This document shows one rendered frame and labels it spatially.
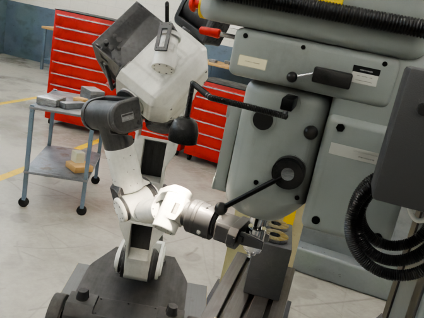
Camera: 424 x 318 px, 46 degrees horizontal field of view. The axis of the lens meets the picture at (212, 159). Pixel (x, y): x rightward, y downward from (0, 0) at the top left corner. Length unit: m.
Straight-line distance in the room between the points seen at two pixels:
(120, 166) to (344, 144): 0.71
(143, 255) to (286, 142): 1.16
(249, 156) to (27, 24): 11.42
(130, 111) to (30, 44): 10.93
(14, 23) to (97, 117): 11.15
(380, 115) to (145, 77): 0.72
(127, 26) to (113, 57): 0.11
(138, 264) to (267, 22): 1.34
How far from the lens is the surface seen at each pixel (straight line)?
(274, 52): 1.06
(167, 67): 1.42
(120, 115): 1.45
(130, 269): 2.17
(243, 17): 1.06
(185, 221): 1.28
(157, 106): 1.50
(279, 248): 1.63
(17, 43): 12.56
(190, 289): 2.66
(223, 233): 1.25
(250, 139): 1.11
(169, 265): 2.48
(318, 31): 1.04
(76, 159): 4.34
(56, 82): 6.74
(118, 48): 1.54
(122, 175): 1.52
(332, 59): 1.05
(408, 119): 0.81
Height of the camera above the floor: 1.74
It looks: 16 degrees down
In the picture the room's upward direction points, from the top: 11 degrees clockwise
